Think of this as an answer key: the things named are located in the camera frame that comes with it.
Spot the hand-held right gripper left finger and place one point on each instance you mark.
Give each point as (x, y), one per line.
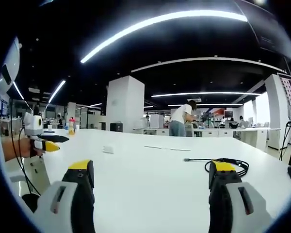
(63, 204)

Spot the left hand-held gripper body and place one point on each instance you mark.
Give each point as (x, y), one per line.
(32, 126)

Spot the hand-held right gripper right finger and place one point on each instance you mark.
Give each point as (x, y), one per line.
(232, 206)

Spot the white charger adapter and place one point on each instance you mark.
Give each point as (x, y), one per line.
(108, 149)

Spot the white desk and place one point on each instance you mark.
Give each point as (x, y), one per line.
(148, 184)

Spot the person's left hand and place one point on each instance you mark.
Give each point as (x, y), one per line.
(26, 149)

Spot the blue and white flat box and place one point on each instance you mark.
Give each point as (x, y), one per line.
(48, 132)

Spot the yellow and white bottle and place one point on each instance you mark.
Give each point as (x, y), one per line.
(71, 127)

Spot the white drawer cabinet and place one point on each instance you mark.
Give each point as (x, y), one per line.
(30, 174)

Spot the short ceiling light strip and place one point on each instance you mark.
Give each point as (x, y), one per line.
(57, 91)

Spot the black box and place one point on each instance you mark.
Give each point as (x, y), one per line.
(116, 127)

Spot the white worn device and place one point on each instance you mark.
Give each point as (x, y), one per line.
(11, 63)

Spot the row of white office desks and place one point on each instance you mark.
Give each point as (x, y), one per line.
(232, 136)

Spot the white square pillar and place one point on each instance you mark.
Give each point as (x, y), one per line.
(124, 104)

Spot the white flat strip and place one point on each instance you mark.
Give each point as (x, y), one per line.
(167, 148)

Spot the thin ceiling light strip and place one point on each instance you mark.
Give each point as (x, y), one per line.
(203, 94)

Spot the long curved ceiling light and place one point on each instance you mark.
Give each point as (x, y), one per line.
(140, 26)

